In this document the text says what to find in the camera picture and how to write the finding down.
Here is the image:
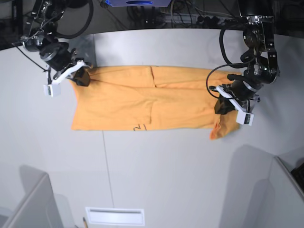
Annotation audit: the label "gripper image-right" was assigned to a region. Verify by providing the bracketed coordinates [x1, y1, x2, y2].
[214, 80, 263, 115]

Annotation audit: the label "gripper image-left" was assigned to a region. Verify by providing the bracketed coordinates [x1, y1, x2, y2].
[39, 42, 90, 87]

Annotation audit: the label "orange yellow T-shirt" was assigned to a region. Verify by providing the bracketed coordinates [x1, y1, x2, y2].
[72, 66, 239, 140]

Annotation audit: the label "grey partition panel right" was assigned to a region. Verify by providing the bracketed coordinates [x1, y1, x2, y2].
[242, 157, 304, 228]

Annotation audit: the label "grey partition panel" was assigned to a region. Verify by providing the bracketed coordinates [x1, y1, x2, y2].
[0, 172, 64, 228]
[242, 157, 304, 228]

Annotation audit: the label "grey partition panel left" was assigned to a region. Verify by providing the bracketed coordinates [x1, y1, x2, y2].
[0, 172, 64, 228]

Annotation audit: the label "white paper label sheet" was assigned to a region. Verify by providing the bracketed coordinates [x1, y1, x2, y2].
[85, 207, 145, 226]

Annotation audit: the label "pencil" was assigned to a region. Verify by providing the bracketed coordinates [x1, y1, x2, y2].
[83, 217, 88, 228]

